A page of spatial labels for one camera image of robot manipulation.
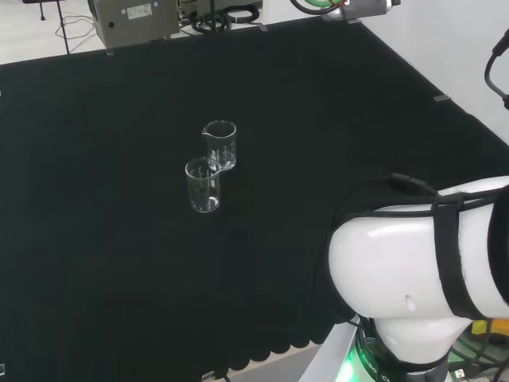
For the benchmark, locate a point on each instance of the black bench cloth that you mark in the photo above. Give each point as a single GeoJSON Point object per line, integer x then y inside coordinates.
{"type": "Point", "coordinates": [119, 246]}

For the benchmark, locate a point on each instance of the grey metal box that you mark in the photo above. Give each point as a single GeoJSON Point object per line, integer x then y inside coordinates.
{"type": "Point", "coordinates": [131, 20]}

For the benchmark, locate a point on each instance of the black tripod leg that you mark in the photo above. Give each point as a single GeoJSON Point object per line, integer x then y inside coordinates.
{"type": "Point", "coordinates": [63, 28]}

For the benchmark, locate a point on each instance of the clear glass beaker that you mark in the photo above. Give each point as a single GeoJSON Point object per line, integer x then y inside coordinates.
{"type": "Point", "coordinates": [222, 143]}
{"type": "Point", "coordinates": [200, 191]}

